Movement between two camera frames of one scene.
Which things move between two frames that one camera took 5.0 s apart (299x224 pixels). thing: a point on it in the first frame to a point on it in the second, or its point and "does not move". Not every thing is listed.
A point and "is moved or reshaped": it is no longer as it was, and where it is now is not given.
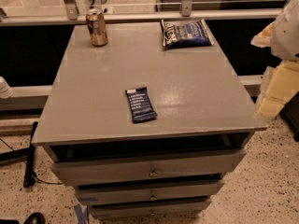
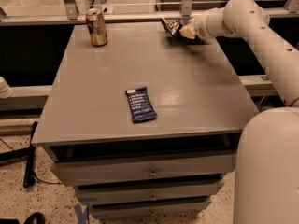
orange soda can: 96,24 does not move
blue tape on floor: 81,216 does not move
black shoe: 35,218 does not move
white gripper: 287,35 to 200,26
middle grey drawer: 151,193 does not move
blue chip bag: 186,33 is moved or reshaped
